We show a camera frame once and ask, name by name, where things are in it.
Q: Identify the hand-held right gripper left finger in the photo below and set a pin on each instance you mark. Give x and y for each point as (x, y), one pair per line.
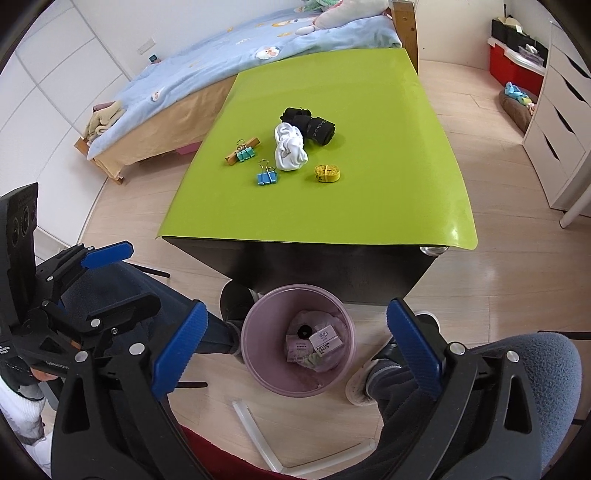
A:
(179, 353)

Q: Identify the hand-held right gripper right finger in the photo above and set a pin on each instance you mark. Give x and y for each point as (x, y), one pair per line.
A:
(414, 353)

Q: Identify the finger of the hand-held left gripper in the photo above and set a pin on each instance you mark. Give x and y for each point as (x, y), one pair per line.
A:
(107, 255)
(115, 314)

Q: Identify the person's left forearm white sleeve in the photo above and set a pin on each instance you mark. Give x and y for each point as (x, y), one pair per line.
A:
(18, 408)

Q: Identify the pink trash bin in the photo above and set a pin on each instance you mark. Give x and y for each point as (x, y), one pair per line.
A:
(258, 350)

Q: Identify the person's left hand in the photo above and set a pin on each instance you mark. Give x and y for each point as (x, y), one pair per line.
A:
(46, 374)

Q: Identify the person's left leg in jeans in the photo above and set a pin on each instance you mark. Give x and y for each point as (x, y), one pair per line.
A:
(138, 284)

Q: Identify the person's right slipper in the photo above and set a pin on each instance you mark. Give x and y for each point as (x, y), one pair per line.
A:
(358, 387)

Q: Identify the person's dark left shoe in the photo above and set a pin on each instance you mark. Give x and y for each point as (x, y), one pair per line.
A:
(235, 300)

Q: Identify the white plastic bag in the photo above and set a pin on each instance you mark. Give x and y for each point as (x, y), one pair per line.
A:
(328, 364)

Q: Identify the white printed paper label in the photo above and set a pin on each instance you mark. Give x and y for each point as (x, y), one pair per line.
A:
(324, 340)

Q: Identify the red stool seat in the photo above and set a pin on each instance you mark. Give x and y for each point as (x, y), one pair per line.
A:
(217, 450)

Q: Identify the clear table corner guard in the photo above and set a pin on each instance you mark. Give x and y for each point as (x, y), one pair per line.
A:
(434, 250)

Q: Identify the person's right leg grey fleece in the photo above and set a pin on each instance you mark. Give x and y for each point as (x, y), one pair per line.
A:
(545, 369)

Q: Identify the beige bed sheet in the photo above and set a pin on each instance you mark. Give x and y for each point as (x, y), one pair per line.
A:
(157, 134)

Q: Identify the beige folded cloth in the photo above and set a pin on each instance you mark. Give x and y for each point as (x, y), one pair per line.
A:
(104, 121)

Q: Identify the pink box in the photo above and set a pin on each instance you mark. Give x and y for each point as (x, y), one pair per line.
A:
(189, 148)

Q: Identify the small wooden block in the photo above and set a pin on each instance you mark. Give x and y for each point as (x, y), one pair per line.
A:
(231, 158)

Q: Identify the teal binder clip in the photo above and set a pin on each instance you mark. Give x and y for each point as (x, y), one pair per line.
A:
(245, 153)

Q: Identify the green table cover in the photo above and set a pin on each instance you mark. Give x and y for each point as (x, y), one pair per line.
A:
(369, 184)

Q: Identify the blue binder clip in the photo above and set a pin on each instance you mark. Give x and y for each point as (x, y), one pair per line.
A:
(267, 178)

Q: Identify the yellow tape measure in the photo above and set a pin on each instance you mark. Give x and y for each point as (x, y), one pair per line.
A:
(327, 173)

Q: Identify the white rolled socks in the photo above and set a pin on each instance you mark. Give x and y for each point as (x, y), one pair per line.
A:
(290, 152)

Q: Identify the white furniture leg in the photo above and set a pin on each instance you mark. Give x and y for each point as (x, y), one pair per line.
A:
(575, 207)

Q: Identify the light blue printed blanket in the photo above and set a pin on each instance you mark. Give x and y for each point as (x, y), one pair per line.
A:
(221, 60)

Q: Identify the black rolled socks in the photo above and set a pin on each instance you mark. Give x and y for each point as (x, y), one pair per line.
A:
(310, 125)

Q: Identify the brown pet cushion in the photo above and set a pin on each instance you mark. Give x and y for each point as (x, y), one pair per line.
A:
(515, 113)

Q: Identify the pastel soft toy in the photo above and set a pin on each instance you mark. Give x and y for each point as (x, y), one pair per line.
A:
(516, 93)

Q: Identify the white drawer cabinet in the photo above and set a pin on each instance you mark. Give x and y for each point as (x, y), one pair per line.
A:
(565, 115)

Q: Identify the red storage box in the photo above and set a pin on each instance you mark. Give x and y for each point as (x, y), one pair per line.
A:
(505, 69)

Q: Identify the bed with blue blanket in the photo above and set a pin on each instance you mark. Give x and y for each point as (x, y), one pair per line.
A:
(408, 27)

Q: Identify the black storage box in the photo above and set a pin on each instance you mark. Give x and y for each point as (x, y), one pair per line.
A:
(505, 32)

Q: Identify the white plush toy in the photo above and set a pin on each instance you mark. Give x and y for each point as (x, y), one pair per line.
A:
(351, 11)

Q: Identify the white stool frame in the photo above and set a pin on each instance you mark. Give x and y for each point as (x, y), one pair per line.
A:
(251, 427)

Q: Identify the white wall socket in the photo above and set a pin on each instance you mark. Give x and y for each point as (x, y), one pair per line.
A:
(147, 47)

